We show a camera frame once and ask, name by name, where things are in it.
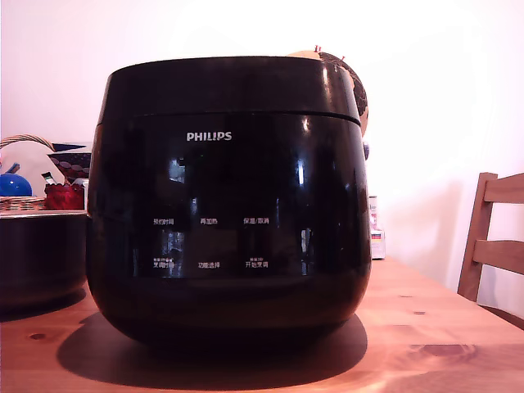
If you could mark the black rice cooker lid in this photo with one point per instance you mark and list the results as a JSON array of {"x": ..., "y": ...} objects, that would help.
[{"x": 221, "y": 88}]

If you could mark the black Philips rice cooker body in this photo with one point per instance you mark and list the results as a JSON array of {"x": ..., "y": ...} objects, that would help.
[{"x": 229, "y": 294}]

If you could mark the white printed carton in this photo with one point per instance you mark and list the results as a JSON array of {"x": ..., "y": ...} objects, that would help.
[{"x": 377, "y": 237}]

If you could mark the cork globe with pins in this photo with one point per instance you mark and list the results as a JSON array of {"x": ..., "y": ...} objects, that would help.
[{"x": 360, "y": 98}]

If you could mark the patterned blue white bowl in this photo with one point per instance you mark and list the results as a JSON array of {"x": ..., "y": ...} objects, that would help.
[{"x": 71, "y": 163}]

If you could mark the red scalloped container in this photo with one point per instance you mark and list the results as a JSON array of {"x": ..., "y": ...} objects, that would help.
[{"x": 63, "y": 198}]

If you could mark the black inner cooking pot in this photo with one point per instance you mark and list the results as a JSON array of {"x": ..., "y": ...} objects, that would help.
[{"x": 41, "y": 258}]

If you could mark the wooden chair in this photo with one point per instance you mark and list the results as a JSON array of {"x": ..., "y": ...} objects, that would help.
[{"x": 487, "y": 249}]

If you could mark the blue round ball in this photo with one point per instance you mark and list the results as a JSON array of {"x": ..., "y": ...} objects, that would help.
[{"x": 14, "y": 185}]

